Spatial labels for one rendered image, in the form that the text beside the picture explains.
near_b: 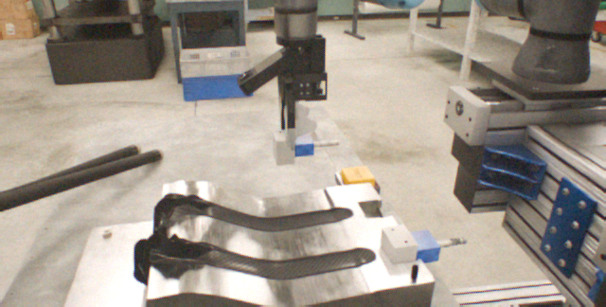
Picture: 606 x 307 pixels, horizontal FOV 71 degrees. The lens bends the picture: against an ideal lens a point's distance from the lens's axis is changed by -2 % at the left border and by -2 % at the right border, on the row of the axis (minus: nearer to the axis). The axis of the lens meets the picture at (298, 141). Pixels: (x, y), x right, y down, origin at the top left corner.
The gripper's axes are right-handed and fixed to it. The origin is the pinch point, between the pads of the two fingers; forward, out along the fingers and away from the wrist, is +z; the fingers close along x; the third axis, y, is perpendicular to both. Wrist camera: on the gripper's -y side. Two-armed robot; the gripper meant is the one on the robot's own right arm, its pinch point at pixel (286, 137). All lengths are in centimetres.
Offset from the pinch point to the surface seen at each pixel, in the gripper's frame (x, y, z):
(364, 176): 0.7, 17.1, 11.3
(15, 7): 582, -268, 52
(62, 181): 1.8, -43.1, 5.7
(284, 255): -26.0, -4.9, 6.6
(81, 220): 1.5, -41.4, 14.8
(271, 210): -14.4, -5.2, 6.6
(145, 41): 354, -75, 57
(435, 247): -31.1, 16.4, 4.6
